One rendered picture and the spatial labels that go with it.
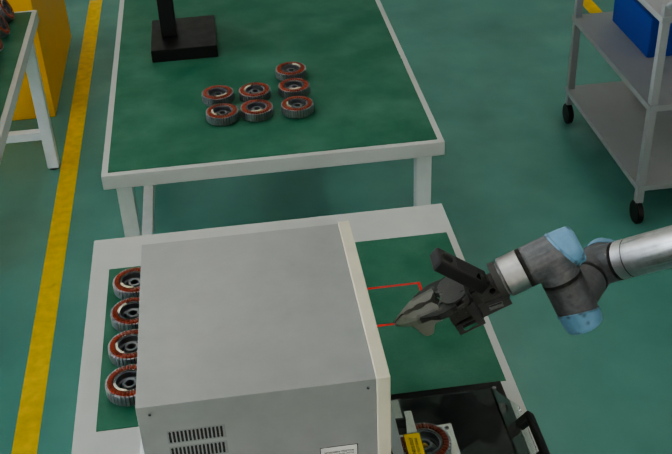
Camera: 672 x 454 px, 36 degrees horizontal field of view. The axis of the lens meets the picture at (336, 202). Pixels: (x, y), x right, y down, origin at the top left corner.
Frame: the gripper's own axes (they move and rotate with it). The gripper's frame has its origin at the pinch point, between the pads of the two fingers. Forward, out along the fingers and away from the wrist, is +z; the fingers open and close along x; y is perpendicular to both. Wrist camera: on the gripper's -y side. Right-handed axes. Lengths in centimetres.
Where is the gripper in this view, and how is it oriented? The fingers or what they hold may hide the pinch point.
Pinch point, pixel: (399, 318)
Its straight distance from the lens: 190.5
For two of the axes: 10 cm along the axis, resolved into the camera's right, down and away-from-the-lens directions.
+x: -1.3, -5.4, 8.3
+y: 4.5, 7.1, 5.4
